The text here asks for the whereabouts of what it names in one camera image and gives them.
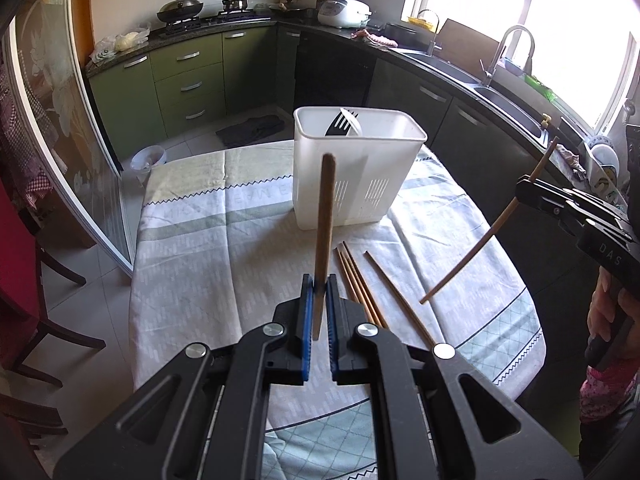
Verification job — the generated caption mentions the sliding glass door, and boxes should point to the sliding glass door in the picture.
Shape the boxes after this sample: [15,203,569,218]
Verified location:
[0,0,137,272]

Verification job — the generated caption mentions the dark kitchen cabinets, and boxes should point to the dark kitchen cabinets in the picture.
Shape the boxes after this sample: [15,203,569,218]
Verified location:
[294,30,601,281]

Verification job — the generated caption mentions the dish rack with bowls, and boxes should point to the dish rack with bowls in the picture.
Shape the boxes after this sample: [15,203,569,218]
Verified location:
[582,135,624,202]

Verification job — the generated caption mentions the pink cloth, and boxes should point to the pink cloth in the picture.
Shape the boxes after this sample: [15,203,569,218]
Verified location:
[351,30,399,49]

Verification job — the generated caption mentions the checkered apron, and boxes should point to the checkered apron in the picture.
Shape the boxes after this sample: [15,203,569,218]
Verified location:
[0,60,56,202]

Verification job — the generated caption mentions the small steel faucet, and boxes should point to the small steel faucet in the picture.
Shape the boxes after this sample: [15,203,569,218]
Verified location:
[416,9,444,57]

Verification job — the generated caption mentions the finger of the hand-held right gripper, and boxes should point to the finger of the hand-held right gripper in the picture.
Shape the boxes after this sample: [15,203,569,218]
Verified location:
[515,185,636,244]
[519,174,632,227]

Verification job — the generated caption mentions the person's right hand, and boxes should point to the person's right hand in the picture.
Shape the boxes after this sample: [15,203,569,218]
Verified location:
[586,265,626,342]

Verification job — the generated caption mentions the plastic bag with food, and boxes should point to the plastic bag with food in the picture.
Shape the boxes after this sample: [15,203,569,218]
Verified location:
[90,26,152,64]

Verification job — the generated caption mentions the green plastic containers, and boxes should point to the green plastic containers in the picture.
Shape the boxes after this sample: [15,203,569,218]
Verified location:
[524,74,559,102]

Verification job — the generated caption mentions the white plastic utensil holder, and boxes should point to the white plastic utensil holder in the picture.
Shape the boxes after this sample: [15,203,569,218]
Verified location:
[292,106,428,231]

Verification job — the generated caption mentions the dark floor mat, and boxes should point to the dark floor mat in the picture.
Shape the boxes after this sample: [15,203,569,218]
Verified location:
[216,115,286,149]

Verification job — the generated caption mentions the gas stove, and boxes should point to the gas stove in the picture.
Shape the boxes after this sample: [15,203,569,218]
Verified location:
[150,12,273,37]

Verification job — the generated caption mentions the white trash bin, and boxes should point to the white trash bin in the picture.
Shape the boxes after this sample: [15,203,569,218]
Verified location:
[130,145,166,174]

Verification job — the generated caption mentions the dark stone countertop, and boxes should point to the dark stone countertop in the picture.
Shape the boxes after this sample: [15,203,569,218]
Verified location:
[85,10,626,201]

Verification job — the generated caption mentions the tall steel faucet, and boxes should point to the tall steel faucet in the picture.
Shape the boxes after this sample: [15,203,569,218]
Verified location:
[479,25,536,87]

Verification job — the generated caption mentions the black wok with lid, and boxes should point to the black wok with lid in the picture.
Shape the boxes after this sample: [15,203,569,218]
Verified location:
[156,0,205,23]

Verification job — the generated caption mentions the red chair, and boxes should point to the red chair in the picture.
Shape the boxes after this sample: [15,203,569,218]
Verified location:
[0,180,107,387]

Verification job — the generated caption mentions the grey rag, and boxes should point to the grey rag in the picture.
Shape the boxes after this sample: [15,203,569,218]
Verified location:
[554,144,587,182]

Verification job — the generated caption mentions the white rice cooker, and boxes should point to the white rice cooker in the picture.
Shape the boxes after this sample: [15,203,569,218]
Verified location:
[317,0,373,29]

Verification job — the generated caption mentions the brown wooden chopstick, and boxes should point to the brown wooden chopstick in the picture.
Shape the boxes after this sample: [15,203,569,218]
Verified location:
[343,241,390,330]
[311,153,337,342]
[340,244,383,330]
[363,251,437,350]
[335,248,375,323]
[419,136,560,306]

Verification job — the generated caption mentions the wooden cutting board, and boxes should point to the wooden cutting board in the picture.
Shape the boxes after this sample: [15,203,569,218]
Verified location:
[440,18,501,54]

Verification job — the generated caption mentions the window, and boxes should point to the window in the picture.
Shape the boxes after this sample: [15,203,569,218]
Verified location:
[400,0,640,131]

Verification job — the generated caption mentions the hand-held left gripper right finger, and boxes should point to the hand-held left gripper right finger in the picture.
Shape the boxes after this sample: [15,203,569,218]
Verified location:
[326,274,583,480]

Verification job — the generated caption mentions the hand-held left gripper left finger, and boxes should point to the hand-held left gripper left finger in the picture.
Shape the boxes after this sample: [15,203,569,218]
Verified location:
[52,274,316,480]

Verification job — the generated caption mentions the green kitchen cabinets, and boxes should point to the green kitchen cabinets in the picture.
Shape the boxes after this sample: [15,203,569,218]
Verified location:
[85,22,301,161]

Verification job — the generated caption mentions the black fork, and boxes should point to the black fork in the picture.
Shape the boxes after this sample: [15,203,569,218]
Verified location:
[325,111,351,137]

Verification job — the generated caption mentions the stainless double sink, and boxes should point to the stainless double sink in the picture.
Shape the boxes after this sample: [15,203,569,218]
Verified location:
[400,49,548,148]

